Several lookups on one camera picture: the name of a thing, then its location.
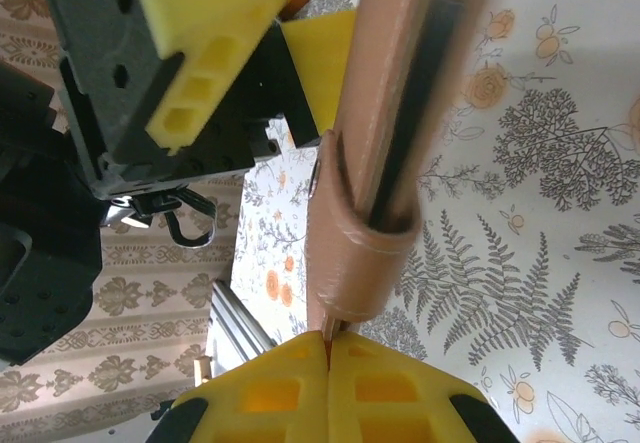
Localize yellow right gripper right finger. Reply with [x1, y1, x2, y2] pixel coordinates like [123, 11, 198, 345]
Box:
[327, 330, 509, 443]

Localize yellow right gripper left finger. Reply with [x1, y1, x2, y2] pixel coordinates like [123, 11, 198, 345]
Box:
[149, 330, 331, 443]

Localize floral tablecloth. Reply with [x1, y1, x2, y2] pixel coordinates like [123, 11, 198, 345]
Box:
[229, 0, 640, 443]

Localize aluminium table side rail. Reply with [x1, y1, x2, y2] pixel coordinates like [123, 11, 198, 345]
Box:
[207, 280, 279, 379]

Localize thin black cable loop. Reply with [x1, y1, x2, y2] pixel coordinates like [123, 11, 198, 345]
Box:
[132, 187, 219, 249]

